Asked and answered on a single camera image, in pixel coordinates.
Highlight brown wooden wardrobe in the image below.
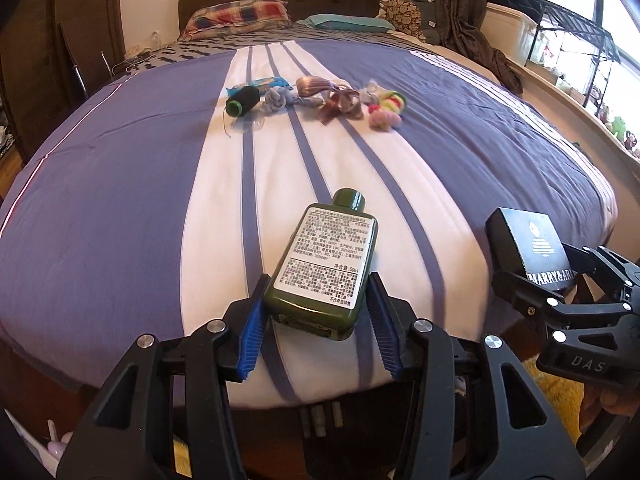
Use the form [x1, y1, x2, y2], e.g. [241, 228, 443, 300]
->
[0, 0, 126, 158]

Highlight plaid pillow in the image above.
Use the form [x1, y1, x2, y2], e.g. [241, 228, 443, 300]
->
[181, 0, 292, 41]

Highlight black thread spool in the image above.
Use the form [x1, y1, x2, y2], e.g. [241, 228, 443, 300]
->
[225, 86, 261, 117]

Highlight brown curtain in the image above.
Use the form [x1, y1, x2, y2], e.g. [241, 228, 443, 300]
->
[390, 0, 523, 93]

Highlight white storage box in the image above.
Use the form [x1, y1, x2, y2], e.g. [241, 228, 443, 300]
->
[480, 2, 538, 66]

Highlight blue snack wrapper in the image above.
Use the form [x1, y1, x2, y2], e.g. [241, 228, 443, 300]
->
[226, 76, 290, 97]

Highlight teal pillow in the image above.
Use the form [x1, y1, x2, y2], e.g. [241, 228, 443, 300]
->
[299, 14, 396, 32]

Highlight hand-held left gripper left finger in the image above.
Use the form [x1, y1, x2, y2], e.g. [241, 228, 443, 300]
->
[56, 272, 273, 480]

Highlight grey zigzag patterned sheet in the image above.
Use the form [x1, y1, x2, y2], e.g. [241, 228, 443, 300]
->
[112, 22, 401, 78]

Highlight purple white striped blanket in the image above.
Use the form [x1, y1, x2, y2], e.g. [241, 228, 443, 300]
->
[0, 35, 618, 408]

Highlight small grey cloth toy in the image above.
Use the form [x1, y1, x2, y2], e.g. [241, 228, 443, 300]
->
[361, 81, 386, 106]

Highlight green plastic bottle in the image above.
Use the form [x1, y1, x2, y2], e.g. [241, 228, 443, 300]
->
[263, 187, 380, 342]

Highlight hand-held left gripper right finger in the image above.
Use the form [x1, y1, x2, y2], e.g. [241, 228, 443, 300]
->
[367, 271, 588, 480]

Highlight black metal rack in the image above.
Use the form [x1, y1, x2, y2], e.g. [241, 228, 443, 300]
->
[525, 2, 621, 108]

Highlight pink knitted ball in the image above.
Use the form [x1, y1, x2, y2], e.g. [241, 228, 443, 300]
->
[368, 105, 403, 132]

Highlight brown satin ribbon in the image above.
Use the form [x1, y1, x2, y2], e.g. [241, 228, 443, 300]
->
[296, 75, 363, 126]

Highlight metal folding chair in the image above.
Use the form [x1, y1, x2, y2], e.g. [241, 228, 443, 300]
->
[59, 22, 115, 100]

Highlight black cardboard box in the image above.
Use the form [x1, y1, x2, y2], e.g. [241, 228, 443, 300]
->
[486, 206, 576, 291]

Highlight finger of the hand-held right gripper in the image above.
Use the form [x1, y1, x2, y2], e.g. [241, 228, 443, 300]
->
[562, 242, 640, 307]
[491, 270, 640, 347]

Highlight green yellow hair ties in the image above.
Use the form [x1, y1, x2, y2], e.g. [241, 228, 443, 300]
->
[375, 90, 407, 113]

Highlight person's right hand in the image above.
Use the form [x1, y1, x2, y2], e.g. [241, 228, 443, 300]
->
[582, 384, 640, 431]

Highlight lavender plastic object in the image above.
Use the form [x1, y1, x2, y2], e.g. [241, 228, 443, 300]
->
[46, 420, 77, 463]

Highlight grey crumpled sock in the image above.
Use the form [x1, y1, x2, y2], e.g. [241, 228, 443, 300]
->
[264, 86, 302, 111]

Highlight round patterned plush cushion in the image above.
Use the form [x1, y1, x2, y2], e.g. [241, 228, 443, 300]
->
[380, 0, 441, 43]

